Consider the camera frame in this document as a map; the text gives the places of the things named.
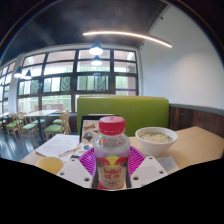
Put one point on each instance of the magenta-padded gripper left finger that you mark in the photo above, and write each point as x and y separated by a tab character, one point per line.
72	170

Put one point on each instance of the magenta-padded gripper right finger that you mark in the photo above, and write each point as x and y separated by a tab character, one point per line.
150	170

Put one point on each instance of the red-capped clear drink bottle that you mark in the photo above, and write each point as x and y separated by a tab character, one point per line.
112	156

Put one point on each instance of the cream ceramic mug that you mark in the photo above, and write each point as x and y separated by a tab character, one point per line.
50	164

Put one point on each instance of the white bowl of food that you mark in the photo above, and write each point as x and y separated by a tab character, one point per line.
156	141

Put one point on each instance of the white paper sheets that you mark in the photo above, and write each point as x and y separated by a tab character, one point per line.
56	143

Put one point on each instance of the black-framed tablet with stickers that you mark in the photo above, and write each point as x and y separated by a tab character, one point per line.
87	128

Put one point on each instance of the group of green-seated wooden chairs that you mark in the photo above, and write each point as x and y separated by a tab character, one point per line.
30	126

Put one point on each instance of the light wooden dining table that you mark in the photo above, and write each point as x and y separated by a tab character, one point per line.
40	113

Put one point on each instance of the group of pendant ceiling lamps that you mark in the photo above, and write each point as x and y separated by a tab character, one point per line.
96	50

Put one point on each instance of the long curved strip light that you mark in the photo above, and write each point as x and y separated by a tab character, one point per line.
130	34

